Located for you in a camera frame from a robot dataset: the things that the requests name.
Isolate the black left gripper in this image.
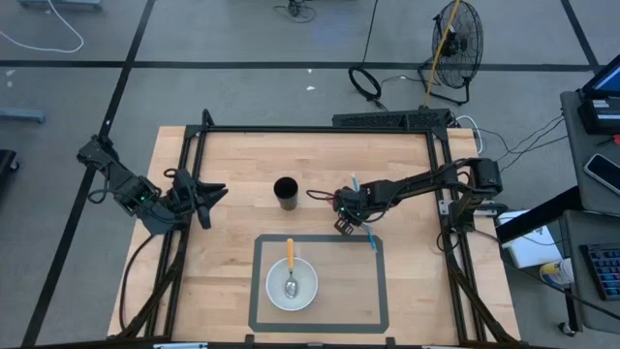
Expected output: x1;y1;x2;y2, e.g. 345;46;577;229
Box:
168;168;231;231

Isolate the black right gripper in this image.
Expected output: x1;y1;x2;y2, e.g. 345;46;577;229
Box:
333;185;377;238

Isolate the blue drinking straw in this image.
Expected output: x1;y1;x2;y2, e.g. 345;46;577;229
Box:
350;174;379;254

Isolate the spoon with orange handle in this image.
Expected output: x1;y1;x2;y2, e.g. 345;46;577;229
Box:
283;237;300;300

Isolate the black plastic cup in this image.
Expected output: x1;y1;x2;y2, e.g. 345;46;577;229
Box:
272;175;300;212

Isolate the white ceramic bowl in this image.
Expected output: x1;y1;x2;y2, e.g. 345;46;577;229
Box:
264;256;320;313

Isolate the brown mat with grey border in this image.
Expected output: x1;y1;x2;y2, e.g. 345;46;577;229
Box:
247;234;390;335

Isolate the white paper box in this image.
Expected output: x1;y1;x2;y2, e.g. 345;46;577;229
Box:
497;208;564;270

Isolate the black floor fan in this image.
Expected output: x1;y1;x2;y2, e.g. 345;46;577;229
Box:
418;0;485;107

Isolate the grey side table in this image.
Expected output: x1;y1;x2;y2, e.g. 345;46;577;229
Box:
559;88;620;336

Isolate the backlit keyboard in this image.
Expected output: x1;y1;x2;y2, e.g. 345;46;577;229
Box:
578;241;620;302

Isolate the smartphone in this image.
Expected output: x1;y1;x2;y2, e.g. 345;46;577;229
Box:
582;152;620;197

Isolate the black laptop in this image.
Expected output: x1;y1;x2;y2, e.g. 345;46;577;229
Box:
577;61;620;137

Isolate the black aluminium table frame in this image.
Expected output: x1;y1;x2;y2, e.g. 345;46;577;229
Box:
114;108;522;349

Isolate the black coiled cable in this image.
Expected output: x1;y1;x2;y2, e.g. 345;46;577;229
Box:
348;64;385;104

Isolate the yellow hanging cable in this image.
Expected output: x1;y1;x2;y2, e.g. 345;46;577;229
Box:
424;0;461;108

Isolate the white floor cable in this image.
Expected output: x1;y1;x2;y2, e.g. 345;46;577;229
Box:
0;0;85;55

